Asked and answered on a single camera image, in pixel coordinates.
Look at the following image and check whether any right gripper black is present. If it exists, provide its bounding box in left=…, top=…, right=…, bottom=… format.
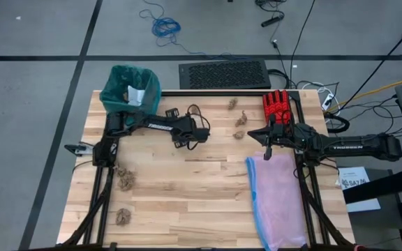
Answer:
left=248, top=113, right=298, bottom=161

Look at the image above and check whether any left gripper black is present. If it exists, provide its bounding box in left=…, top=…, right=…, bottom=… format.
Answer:
left=165, top=107, right=193, bottom=150

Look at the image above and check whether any white paper piece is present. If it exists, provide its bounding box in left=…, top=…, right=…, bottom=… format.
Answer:
left=126, top=85, right=147, bottom=107

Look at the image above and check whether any green plastic trash bag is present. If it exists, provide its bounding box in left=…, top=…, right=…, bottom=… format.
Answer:
left=98, top=64, right=163, bottom=127

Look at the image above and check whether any red black work glove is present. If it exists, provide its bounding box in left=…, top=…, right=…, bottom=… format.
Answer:
left=262, top=89, right=292, bottom=123

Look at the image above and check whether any white printed paper sheet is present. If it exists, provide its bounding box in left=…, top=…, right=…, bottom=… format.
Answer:
left=336, top=166, right=382, bottom=213

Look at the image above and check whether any black power strip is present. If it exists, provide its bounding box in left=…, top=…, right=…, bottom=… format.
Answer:
left=260, top=15, right=286, bottom=29

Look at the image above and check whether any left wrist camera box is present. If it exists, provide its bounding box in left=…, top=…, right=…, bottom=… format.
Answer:
left=186, top=124, right=211, bottom=143

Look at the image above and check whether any thick black cable loop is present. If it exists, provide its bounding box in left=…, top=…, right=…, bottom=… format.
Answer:
left=325, top=113, right=350, bottom=135

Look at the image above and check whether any blue coiled cable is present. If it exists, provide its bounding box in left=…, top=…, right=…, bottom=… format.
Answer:
left=138, top=0, right=249, bottom=61

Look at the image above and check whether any grey metal base bracket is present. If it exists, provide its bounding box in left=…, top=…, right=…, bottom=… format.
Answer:
left=64, top=142, right=94, bottom=156

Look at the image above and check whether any yellow cable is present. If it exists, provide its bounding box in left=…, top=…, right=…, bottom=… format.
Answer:
left=326, top=76, right=402, bottom=113

